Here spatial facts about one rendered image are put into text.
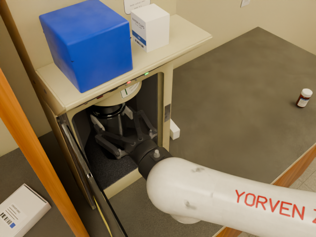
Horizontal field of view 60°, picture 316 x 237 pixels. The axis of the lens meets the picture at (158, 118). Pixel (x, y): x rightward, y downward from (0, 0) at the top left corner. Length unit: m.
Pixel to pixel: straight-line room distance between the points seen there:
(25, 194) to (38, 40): 0.62
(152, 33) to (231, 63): 1.02
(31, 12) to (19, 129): 0.18
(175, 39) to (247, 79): 0.89
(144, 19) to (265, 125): 0.84
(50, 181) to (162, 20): 0.37
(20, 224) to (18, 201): 0.08
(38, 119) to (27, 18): 0.74
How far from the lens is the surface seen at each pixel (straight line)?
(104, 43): 0.42
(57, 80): 0.48
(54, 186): 0.60
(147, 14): 0.51
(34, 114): 1.15
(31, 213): 0.97
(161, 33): 0.51
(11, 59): 1.00
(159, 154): 0.68
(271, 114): 1.27
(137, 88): 0.72
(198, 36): 0.56
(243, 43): 1.66
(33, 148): 0.50
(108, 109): 0.77
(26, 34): 0.49
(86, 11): 0.46
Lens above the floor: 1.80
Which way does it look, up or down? 48 degrees down
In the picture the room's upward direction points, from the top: straight up
